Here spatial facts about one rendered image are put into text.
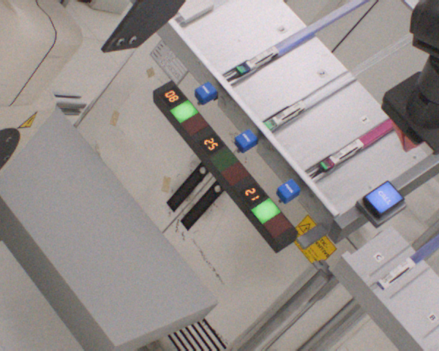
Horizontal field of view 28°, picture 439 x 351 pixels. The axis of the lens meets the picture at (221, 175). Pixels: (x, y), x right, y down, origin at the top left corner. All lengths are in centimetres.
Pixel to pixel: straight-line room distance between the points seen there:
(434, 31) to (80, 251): 49
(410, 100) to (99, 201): 43
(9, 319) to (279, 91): 78
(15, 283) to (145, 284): 88
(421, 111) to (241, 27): 52
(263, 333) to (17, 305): 66
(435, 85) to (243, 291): 88
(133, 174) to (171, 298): 84
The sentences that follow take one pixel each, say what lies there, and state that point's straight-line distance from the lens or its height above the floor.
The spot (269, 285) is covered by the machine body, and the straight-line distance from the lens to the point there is 178.
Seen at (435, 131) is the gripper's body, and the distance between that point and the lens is 112.
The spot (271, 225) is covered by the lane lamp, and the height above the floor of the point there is 65.
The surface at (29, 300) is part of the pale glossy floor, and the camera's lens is 196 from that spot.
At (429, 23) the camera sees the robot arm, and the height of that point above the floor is 107.
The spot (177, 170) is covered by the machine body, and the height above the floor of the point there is 40.
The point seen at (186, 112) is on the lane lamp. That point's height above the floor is 66.
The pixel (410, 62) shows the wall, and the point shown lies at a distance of 341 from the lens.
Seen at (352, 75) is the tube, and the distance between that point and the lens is 148.
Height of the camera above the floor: 120
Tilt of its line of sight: 24 degrees down
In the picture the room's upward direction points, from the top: 42 degrees clockwise
